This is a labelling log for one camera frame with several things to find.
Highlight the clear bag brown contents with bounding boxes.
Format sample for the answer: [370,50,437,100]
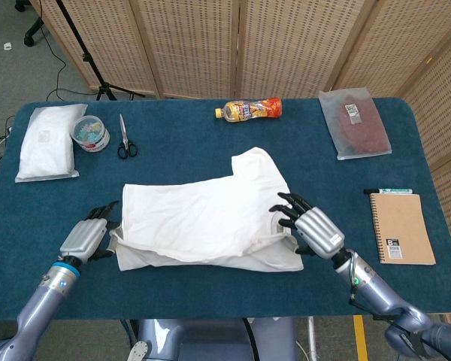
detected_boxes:
[318,86,393,162]

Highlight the rattan folding screen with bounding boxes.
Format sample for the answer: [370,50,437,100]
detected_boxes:
[29,0,451,328]

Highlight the brown spiral notebook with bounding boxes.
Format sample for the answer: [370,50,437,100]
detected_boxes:
[368,193,437,266]

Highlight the black-handled scissors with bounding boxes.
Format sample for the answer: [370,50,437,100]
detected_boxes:
[116,114,139,159]

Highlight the green white marker pen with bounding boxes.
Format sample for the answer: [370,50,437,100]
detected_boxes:
[363,187,413,196]

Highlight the white metal pole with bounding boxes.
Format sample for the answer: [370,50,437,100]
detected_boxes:
[307,316,319,361]

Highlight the black floor cable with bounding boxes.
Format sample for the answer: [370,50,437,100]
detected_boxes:
[37,0,98,102]

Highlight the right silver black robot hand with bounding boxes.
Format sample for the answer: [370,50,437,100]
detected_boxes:
[268,192,346,260]

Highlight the white T-shirt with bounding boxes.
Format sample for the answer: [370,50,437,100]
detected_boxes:
[109,147,304,273]

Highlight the black tripod stand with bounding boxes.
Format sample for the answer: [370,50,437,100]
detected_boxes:
[54,0,146,102]

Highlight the clear jar of coloured clips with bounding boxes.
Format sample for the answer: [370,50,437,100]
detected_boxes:
[70,115,111,153]

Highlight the black office chair base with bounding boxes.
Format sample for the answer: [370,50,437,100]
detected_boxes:
[14,0,46,48]

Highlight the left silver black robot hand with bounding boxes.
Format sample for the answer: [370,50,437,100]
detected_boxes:
[59,200,120,266]

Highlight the orange yellow drink bottle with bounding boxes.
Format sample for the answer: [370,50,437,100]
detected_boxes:
[214,96,283,123]

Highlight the blue-grey robot torso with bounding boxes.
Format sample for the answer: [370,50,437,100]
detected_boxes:
[129,318,298,361]

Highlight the white plastic bag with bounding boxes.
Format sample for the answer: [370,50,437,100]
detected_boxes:
[14,103,89,184]

